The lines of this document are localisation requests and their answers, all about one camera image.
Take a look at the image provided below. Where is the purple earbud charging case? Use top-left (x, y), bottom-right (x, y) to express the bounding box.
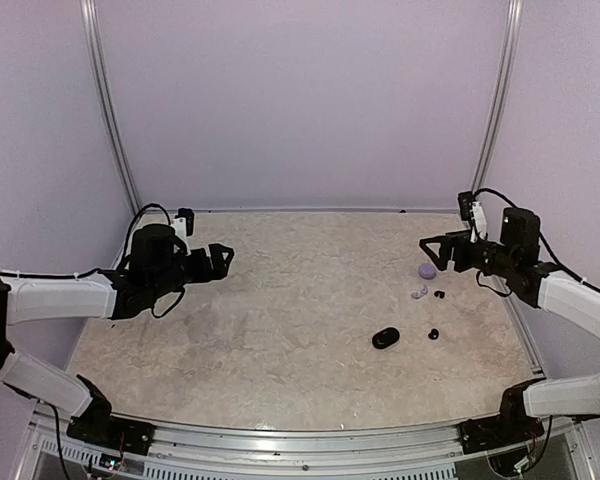
top-left (418, 263), bottom-right (437, 279)

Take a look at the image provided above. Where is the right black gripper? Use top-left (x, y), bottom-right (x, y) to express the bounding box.
top-left (420, 229), bottom-right (518, 278)

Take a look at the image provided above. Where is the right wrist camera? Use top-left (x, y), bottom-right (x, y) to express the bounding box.
top-left (458, 191), bottom-right (487, 242)

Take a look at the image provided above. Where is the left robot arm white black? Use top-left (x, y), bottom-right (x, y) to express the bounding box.
top-left (0, 223), bottom-right (235, 445)

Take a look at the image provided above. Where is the right aluminium frame post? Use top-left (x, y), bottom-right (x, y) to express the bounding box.
top-left (470, 0), bottom-right (524, 191)

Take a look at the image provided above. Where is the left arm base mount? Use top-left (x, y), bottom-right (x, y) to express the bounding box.
top-left (67, 416), bottom-right (155, 456)

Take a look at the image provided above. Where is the front aluminium rail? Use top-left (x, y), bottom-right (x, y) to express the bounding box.
top-left (27, 409), bottom-right (581, 480)

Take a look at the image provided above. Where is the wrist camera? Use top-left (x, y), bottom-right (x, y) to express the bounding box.
top-left (458, 191), bottom-right (487, 242)
top-left (172, 207), bottom-right (195, 237)

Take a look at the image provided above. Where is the purple earbud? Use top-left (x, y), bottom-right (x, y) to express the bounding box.
top-left (411, 285), bottom-right (428, 300)

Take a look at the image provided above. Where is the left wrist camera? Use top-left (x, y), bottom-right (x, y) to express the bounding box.
top-left (172, 207), bottom-right (195, 237)

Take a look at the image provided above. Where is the black earbud charging case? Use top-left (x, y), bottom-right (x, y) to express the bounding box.
top-left (371, 327), bottom-right (400, 350)

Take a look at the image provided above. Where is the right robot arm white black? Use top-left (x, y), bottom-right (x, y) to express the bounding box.
top-left (419, 202), bottom-right (600, 444)

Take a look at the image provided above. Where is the aluminium frame post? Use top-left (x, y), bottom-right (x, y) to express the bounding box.
top-left (80, 0), bottom-right (141, 214)
top-left (470, 0), bottom-right (524, 191)

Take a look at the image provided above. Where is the left aluminium frame post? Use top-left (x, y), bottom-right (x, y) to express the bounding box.
top-left (80, 0), bottom-right (141, 214)

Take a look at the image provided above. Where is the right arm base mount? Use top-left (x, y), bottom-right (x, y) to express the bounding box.
top-left (458, 415), bottom-right (544, 455)

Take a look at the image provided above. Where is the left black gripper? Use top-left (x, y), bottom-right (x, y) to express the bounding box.
top-left (149, 242), bottom-right (233, 300)

